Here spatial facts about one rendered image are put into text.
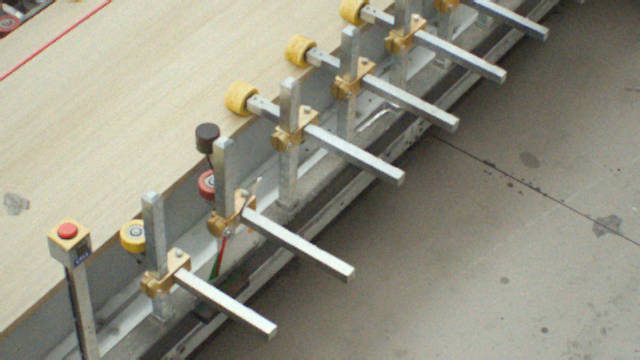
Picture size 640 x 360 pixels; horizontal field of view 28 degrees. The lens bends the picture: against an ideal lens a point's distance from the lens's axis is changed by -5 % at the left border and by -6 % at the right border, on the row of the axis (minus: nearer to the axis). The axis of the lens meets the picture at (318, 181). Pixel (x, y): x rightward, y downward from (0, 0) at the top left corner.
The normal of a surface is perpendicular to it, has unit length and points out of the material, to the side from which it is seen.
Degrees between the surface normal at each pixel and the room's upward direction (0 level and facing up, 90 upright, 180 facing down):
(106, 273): 90
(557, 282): 0
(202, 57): 0
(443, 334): 0
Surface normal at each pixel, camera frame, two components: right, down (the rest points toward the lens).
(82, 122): 0.03, -0.71
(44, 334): 0.80, 0.43
